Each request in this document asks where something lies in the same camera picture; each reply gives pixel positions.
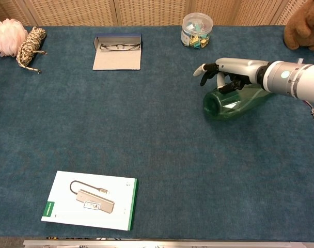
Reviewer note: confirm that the beige woven folding screen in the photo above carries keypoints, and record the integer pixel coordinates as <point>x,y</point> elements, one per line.
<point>82,13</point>

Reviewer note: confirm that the clear jar of binder clips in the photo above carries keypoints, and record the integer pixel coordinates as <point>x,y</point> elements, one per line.
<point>197,31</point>

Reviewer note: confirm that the white USB hub box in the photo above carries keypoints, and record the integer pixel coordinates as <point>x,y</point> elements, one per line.
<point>95,201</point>

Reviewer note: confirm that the open blue glasses case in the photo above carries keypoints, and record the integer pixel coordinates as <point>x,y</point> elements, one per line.
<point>115,60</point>

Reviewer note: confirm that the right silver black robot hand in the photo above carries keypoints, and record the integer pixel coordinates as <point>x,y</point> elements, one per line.
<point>237,65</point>

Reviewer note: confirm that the green spray bottle black trigger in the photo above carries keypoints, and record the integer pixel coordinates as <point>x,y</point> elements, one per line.
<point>224,108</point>

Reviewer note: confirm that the brown plush toy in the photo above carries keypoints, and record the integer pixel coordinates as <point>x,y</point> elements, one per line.
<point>304,28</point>

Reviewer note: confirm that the blue felt table cover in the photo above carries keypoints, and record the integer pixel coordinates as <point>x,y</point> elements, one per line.
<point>157,144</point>

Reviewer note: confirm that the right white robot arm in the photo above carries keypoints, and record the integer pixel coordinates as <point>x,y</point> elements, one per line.
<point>296,80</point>

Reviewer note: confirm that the pink bath loofah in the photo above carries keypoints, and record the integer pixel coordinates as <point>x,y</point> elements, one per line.
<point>4,36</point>

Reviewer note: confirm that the aluminium profile rail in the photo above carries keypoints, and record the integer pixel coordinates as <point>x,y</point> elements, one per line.
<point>157,244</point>

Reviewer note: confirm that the thin-framed eyeglasses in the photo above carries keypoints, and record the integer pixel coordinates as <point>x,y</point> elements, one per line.
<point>120,46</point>

